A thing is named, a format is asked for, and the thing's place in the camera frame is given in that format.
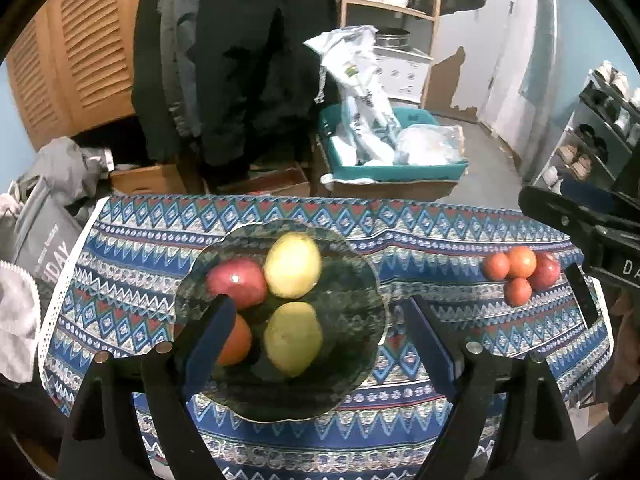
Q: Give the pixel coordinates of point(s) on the wooden louvered wardrobe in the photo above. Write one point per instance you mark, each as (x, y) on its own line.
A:
(80, 50)

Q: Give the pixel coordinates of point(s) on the wooden shelf rack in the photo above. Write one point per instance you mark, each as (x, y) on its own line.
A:
(435, 10)

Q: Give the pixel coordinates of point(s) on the flat cardboard box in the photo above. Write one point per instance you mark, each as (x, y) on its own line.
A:
(270, 182)

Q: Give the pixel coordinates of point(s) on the grey jacket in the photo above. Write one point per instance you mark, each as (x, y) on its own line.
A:
(180, 60)

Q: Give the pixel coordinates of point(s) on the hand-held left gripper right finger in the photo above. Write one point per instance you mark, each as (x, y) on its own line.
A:
(430, 347)

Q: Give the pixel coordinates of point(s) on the grey tote bag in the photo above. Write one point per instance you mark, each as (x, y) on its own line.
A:
(45, 235)

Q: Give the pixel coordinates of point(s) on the dark green glass plate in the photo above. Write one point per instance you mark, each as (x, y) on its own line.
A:
(345, 310)

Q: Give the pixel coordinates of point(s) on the steel steamer pot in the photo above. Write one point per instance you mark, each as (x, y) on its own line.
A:
(392, 40)

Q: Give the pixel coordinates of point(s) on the teal plastic crate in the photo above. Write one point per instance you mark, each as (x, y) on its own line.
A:
(400, 172)

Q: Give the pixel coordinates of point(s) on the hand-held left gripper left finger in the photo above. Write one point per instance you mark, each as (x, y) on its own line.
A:
(210, 342)

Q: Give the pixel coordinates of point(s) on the person's right hand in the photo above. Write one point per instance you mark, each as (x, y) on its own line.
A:
(627, 350)

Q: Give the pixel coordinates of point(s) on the clear plastic bag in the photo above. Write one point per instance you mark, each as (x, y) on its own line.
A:
(430, 145)

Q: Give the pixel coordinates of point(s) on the red apple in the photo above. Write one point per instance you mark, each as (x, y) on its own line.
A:
(235, 282)
(546, 271)

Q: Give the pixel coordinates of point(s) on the white patterned crate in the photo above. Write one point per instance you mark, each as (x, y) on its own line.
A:
(405, 75)

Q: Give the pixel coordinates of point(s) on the green pear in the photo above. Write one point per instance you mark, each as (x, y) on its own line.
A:
(292, 335)

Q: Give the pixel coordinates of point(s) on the orange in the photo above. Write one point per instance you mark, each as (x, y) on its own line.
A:
(522, 261)
(239, 340)

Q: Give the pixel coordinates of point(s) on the white shoe rack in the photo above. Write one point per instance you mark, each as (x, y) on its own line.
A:
(565, 135)

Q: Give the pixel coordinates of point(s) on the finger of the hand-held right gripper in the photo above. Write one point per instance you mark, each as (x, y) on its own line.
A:
(550, 207)
(590, 197)

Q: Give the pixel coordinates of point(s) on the white rice bag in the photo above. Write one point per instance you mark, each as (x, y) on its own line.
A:
(360, 90)

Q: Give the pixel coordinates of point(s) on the black hooded jacket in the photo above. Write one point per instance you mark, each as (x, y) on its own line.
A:
(250, 60)

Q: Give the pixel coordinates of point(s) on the patterned blue tablecloth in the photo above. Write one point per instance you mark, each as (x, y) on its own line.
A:
(425, 240)

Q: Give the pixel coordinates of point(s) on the yellow lemon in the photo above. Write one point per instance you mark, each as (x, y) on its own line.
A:
(292, 265)

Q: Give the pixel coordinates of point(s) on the white knitted cloth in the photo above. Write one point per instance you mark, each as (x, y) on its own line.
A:
(17, 320)

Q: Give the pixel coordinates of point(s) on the small tangerine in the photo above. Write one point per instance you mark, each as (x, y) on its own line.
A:
(496, 266)
(518, 291)

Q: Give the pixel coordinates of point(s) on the pile of grey clothes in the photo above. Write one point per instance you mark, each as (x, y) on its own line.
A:
(65, 165)

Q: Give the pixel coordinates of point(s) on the shoe rack with shoes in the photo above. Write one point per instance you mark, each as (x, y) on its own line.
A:
(582, 160)

